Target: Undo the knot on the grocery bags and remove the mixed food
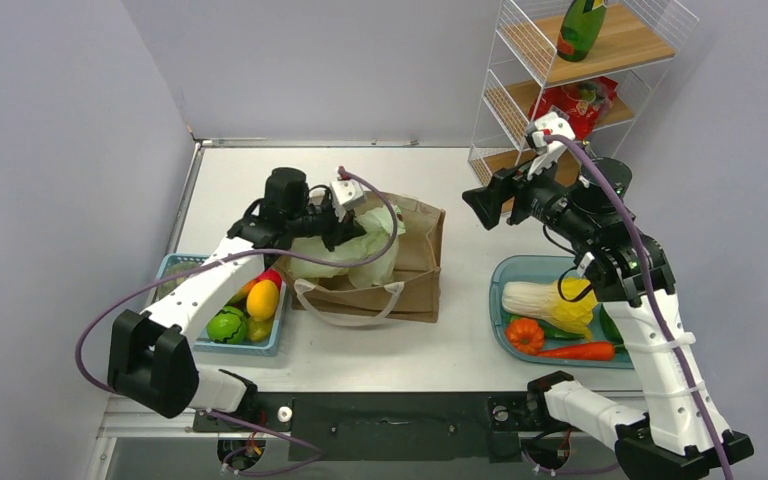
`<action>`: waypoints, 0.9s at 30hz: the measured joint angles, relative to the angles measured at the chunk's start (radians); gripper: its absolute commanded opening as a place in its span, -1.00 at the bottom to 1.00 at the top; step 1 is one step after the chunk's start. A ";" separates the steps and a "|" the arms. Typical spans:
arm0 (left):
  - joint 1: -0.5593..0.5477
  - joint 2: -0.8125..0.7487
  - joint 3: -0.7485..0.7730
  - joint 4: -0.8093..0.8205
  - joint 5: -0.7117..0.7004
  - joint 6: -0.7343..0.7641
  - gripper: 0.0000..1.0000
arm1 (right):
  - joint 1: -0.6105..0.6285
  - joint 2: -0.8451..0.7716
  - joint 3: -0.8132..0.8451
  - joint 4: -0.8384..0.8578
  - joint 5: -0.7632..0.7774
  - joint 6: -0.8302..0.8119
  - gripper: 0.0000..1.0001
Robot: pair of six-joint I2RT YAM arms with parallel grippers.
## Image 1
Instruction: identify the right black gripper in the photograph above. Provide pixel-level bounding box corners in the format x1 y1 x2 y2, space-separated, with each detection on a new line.
465 146 598 244

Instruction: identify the green plastic grocery bag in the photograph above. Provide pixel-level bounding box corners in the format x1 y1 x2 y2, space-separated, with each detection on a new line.
286 206 399 289

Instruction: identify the brown jute tote bag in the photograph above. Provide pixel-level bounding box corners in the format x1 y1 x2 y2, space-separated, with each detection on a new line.
275 193 446 328

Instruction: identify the red snack bag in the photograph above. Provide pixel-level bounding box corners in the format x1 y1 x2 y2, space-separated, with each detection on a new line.
528 76 619 140

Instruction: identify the orange mini pumpkin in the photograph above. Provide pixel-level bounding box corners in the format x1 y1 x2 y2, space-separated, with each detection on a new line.
505 317 545 356

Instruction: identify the green glass bottle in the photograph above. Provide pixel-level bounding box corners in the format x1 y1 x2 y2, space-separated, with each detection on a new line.
556 0 607 62

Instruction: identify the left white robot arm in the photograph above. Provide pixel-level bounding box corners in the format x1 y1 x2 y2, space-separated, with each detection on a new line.
107 167 365 430

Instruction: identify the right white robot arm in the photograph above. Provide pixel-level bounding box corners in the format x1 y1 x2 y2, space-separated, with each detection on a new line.
463 157 754 479

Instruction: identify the red apple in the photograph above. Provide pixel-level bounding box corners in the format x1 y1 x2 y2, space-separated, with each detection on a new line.
257 268 283 290

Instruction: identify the teal plastic tray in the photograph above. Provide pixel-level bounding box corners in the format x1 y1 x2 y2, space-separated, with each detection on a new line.
489 255 634 370

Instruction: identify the yellow lemon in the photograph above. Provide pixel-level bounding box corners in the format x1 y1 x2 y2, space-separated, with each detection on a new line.
246 280 280 321

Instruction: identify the red green mango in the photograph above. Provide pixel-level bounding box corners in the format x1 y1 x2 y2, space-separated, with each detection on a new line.
227 279 258 305

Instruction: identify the yellow green pear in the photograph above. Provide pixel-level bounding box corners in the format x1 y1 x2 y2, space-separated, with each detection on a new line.
246 318 274 343

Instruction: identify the light blue plastic basket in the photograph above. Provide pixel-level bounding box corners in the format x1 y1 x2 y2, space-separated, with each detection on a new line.
156 253 289 357

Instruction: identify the yellow napa cabbage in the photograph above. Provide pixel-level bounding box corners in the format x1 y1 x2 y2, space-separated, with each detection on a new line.
501 278 599 341

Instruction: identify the small green watermelon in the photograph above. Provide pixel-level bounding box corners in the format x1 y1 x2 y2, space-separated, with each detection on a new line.
206 306 248 345

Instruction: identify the green bell pepper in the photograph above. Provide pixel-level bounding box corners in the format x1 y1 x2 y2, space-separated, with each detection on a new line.
599 306 624 344

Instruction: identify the red chili pepper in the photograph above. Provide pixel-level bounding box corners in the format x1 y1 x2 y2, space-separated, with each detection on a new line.
537 342 616 361

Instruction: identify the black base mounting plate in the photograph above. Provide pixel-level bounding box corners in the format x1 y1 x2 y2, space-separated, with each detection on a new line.
193 390 570 463

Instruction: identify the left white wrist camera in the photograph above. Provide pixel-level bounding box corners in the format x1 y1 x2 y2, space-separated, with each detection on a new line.
328 179 366 221

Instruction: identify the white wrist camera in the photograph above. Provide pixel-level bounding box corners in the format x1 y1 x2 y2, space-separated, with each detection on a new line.
328 179 366 221
525 112 576 180

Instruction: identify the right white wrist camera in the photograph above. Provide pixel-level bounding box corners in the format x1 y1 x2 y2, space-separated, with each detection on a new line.
525 112 576 180

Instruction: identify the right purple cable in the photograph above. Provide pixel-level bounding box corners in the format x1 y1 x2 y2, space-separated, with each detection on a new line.
523 132 735 480

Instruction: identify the white wire wooden shelf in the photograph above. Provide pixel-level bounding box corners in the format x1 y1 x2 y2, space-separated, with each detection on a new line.
467 1 699 186

